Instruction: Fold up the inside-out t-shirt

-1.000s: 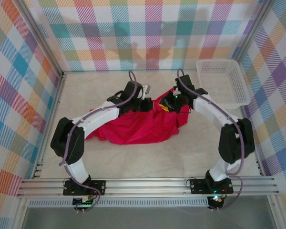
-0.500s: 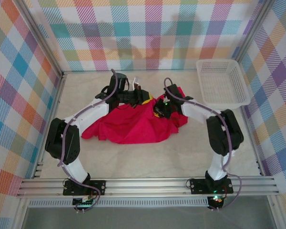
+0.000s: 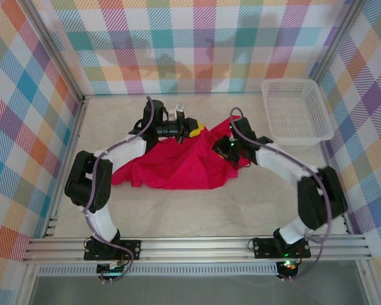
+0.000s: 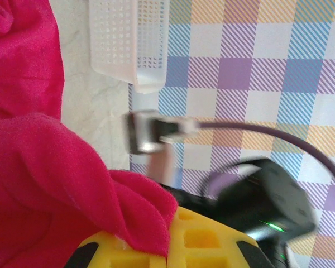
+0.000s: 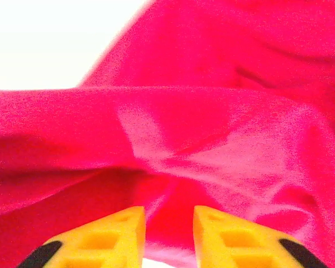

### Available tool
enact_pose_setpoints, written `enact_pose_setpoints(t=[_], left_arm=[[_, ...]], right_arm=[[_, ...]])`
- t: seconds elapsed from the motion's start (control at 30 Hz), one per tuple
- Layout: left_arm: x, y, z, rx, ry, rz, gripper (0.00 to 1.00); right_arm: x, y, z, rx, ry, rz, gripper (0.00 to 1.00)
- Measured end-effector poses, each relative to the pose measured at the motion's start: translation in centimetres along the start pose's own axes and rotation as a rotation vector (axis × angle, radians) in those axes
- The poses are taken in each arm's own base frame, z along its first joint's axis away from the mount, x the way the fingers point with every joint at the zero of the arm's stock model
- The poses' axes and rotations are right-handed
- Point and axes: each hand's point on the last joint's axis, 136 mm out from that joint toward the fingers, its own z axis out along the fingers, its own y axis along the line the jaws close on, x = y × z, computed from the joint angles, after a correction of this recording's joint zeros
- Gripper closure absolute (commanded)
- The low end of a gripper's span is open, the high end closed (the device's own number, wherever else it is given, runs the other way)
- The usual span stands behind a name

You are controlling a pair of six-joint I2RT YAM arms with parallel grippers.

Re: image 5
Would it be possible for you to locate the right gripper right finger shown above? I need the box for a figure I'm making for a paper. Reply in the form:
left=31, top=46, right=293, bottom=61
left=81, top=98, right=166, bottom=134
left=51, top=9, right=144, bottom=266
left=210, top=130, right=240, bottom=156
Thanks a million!
left=193, top=205, right=329, bottom=268

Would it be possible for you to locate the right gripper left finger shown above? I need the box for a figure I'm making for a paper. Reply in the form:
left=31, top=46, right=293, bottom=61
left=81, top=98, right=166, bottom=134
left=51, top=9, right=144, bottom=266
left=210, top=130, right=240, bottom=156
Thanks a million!
left=16, top=205, right=146, bottom=268

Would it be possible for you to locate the red t-shirt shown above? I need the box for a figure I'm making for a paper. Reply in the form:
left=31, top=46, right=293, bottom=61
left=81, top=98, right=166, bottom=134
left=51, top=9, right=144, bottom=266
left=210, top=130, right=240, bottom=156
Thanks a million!
left=0, top=0, right=335, bottom=268

